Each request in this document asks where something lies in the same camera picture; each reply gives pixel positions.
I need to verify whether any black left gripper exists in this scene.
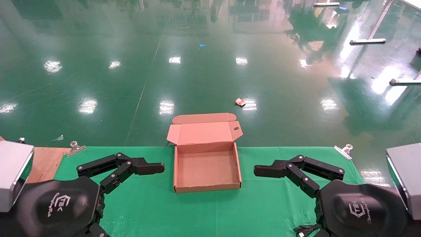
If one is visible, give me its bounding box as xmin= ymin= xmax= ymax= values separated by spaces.
xmin=15 ymin=176 xmax=111 ymax=237

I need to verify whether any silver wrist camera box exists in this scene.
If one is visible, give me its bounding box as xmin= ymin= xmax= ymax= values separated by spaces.
xmin=0 ymin=141 xmax=35 ymax=213
xmin=386 ymin=143 xmax=421 ymax=220

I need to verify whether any green table cloth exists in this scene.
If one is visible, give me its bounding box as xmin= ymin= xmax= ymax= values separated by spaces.
xmin=54 ymin=146 xmax=365 ymax=237

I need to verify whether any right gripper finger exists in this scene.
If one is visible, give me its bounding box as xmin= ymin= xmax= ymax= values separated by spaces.
xmin=254 ymin=155 xmax=345 ymax=198

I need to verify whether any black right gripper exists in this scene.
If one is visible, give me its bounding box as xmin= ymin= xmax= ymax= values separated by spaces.
xmin=314 ymin=179 xmax=411 ymax=237

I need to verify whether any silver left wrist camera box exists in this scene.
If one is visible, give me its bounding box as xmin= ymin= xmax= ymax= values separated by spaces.
xmin=0 ymin=141 xmax=35 ymax=213

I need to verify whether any open brown cardboard box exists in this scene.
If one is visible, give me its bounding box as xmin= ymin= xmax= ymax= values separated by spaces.
xmin=167 ymin=113 xmax=244 ymax=193

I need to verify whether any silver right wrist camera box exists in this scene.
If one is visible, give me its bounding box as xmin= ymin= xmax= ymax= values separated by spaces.
xmin=386 ymin=143 xmax=421 ymax=220

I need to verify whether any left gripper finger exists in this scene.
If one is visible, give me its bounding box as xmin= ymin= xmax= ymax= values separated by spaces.
xmin=76 ymin=152 xmax=165 ymax=195

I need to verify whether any metal binder clip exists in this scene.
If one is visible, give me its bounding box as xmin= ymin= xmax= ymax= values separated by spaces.
xmin=334 ymin=144 xmax=353 ymax=160
xmin=66 ymin=141 xmax=87 ymax=157

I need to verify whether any black USB cable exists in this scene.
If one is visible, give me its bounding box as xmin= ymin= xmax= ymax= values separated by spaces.
xmin=293 ymin=224 xmax=321 ymax=237

